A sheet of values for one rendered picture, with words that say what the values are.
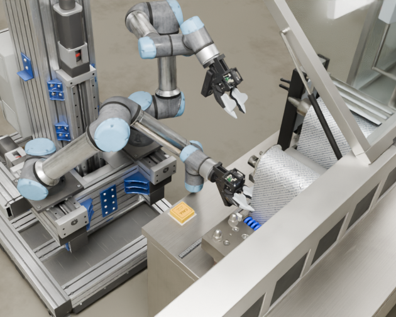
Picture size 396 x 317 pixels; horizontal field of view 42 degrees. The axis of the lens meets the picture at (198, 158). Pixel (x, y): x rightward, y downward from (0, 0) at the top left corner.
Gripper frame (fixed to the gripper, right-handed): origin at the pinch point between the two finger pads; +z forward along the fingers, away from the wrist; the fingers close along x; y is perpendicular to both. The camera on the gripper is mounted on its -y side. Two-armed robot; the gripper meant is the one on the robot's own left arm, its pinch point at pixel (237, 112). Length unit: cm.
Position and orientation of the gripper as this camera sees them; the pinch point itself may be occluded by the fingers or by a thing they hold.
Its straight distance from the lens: 179.2
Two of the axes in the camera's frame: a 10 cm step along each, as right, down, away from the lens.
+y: 5.0, -2.2, -8.4
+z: 5.1, 8.6, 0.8
